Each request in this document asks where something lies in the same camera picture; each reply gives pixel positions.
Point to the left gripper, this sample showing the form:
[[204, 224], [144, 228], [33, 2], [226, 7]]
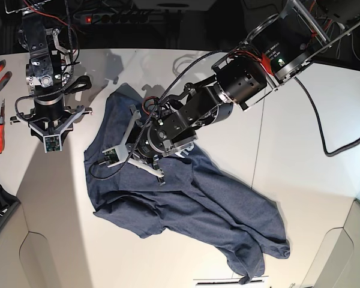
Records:
[[143, 156]]

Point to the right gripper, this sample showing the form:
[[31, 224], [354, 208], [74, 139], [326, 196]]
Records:
[[49, 117]]

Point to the blue grey t-shirt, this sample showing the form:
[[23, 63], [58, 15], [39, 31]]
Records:
[[197, 200]]

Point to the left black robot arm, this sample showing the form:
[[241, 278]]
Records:
[[274, 52]]

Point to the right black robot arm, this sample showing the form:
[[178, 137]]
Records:
[[49, 76]]

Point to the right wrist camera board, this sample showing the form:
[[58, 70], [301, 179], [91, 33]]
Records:
[[52, 143]]

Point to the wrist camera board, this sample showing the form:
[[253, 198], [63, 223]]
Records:
[[111, 158], [52, 143]]

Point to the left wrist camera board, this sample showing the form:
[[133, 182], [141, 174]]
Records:
[[111, 158]]

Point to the orange handled screwdriver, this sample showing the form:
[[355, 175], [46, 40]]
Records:
[[2, 125]]

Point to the white power strip red switch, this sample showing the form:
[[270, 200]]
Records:
[[111, 18]]

